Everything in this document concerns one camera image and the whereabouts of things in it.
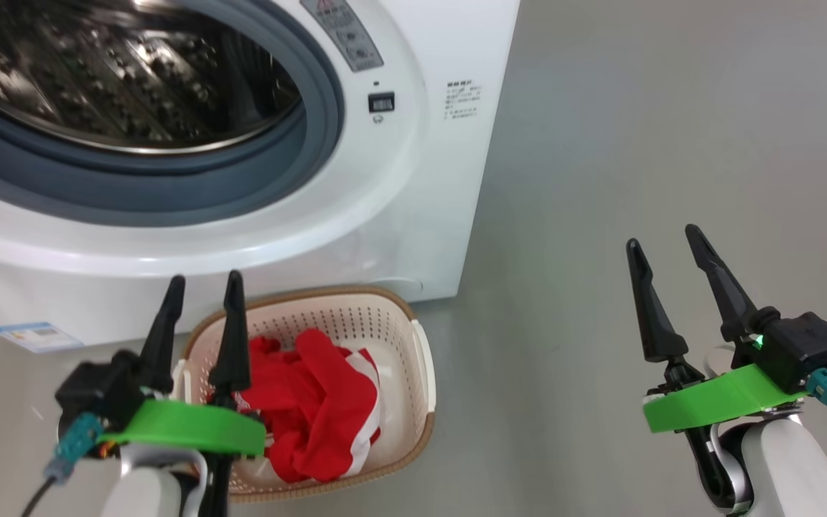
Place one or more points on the red white striped garment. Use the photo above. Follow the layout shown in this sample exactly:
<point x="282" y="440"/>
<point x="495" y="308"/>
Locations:
<point x="313" y="416"/>

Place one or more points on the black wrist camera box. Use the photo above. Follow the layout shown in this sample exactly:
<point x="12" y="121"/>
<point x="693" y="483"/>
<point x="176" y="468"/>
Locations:
<point x="97" y="391"/>
<point x="801" y="348"/>

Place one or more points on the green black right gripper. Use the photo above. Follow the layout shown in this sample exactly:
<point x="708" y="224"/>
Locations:
<point x="715" y="402"/>

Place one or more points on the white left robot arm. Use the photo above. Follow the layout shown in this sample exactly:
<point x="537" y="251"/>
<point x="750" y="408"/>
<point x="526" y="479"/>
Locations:
<point x="141" y="495"/>

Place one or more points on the white front-load washing machine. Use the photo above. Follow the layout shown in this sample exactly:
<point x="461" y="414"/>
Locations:
<point x="421" y="215"/>

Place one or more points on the black door latch socket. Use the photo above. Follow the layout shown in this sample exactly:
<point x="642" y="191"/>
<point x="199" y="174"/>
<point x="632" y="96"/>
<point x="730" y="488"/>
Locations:
<point x="381" y="102"/>

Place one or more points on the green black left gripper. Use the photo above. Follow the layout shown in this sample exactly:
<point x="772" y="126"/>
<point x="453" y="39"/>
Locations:
<point x="191" y="427"/>

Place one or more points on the blue energy label sticker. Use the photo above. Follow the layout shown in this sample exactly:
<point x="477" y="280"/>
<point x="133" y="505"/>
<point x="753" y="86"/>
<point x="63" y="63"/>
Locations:
<point x="36" y="336"/>

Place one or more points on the grey rubber door gasket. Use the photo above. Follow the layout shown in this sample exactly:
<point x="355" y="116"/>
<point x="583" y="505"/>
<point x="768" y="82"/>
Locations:
<point x="169" y="194"/>

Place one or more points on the round white filter cover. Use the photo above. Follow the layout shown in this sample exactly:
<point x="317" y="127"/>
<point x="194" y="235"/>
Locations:
<point x="403" y="285"/>

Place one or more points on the steel washing machine drum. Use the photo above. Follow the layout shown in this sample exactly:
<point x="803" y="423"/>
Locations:
<point x="97" y="72"/>

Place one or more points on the cream perforated laundry basket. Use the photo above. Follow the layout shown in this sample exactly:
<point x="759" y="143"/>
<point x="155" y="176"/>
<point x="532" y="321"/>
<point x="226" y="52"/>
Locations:
<point x="399" y="402"/>

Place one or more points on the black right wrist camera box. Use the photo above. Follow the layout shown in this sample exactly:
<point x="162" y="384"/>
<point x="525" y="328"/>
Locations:
<point x="801" y="348"/>

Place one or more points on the grey warning sticker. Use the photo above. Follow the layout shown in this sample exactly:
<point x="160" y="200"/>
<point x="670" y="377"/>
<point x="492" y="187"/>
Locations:
<point x="345" y="36"/>

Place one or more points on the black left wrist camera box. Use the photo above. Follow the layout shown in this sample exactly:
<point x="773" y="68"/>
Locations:
<point x="97" y="391"/>

